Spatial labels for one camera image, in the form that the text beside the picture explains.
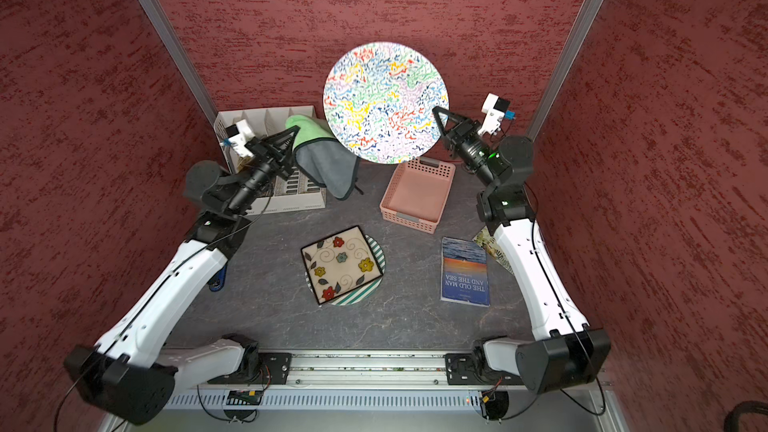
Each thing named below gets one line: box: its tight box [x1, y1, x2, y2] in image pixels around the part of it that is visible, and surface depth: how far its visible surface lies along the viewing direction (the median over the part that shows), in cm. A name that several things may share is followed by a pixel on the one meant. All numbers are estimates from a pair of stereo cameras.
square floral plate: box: [300, 225, 383, 305], surface depth 94 cm
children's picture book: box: [472, 226, 514, 275], surface depth 99 cm
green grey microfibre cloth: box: [285, 114, 359, 200], surface depth 61 cm
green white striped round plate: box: [305, 235, 387, 306], surface depth 89 cm
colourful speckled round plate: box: [323, 42, 449, 165], surface depth 59 cm
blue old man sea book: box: [440, 236, 491, 307], surface depth 92 cm
